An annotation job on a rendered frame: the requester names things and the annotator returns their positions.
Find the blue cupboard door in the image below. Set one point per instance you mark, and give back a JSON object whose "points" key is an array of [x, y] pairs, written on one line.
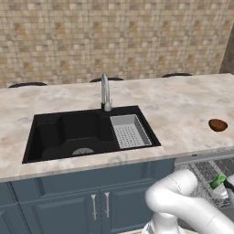
{"points": [[128, 207], [61, 213], [6, 210]]}

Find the dishwasher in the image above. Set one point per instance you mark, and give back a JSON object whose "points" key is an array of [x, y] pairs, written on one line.
{"points": [[186, 158]]}

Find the brown bowl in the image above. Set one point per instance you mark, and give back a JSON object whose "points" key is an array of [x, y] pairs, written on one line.
{"points": [[218, 125]]}

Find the blue cupboard front panel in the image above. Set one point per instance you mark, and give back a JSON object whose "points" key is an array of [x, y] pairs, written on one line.
{"points": [[91, 179]]}

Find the silver tap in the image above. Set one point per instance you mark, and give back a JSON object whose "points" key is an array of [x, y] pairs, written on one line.
{"points": [[105, 91]]}

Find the black sink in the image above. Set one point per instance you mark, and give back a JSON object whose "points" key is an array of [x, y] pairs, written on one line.
{"points": [[76, 131]]}

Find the green cup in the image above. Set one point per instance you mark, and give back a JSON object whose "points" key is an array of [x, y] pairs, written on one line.
{"points": [[218, 181]]}

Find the black stool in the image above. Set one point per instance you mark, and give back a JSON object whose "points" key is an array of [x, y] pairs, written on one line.
{"points": [[176, 74], [106, 79], [27, 84]]}

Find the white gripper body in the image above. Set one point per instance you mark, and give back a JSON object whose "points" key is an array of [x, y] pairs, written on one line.
{"points": [[221, 192]]}

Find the grey dishwasher rack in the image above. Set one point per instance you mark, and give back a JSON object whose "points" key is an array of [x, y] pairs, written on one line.
{"points": [[204, 170]]}

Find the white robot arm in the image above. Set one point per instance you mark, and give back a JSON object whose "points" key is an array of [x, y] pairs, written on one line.
{"points": [[182, 201]]}

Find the grey strainer tray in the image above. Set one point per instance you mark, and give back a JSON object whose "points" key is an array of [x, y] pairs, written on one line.
{"points": [[131, 132]]}

